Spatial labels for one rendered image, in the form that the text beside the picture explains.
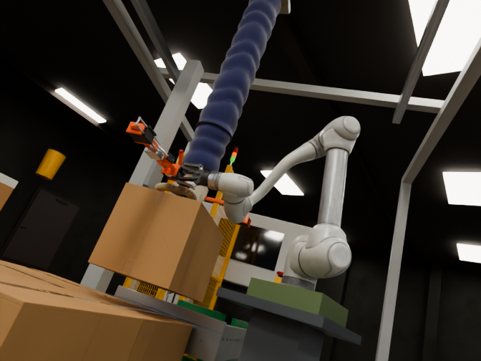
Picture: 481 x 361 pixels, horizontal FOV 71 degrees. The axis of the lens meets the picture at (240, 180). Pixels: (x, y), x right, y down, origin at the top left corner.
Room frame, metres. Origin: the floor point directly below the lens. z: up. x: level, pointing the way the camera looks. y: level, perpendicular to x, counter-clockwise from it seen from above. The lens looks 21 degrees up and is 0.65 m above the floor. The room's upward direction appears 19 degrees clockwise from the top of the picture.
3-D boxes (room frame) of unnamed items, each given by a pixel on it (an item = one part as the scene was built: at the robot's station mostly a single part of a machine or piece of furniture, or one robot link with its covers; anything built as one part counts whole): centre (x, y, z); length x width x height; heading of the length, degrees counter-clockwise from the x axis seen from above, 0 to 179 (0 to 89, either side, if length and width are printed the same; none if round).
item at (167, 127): (3.12, 0.89, 1.50); 0.30 x 0.30 x 3.00; 72
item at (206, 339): (2.09, 0.15, 0.48); 0.70 x 0.03 x 0.15; 72
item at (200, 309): (3.62, -0.07, 0.60); 1.60 x 0.11 x 0.09; 162
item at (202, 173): (1.53, 0.18, 1.20); 0.09 x 0.07 x 0.08; 72
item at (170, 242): (1.82, 0.25, 0.87); 0.60 x 0.40 x 0.40; 165
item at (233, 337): (3.10, -0.52, 0.50); 2.31 x 0.05 x 0.19; 162
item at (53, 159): (8.54, 4.78, 2.68); 0.48 x 0.46 x 0.73; 140
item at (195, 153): (1.83, 0.25, 1.80); 0.22 x 0.22 x 1.04
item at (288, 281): (1.61, -0.43, 0.86); 0.22 x 0.18 x 0.06; 134
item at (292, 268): (1.59, -0.41, 1.00); 0.18 x 0.16 x 0.22; 11
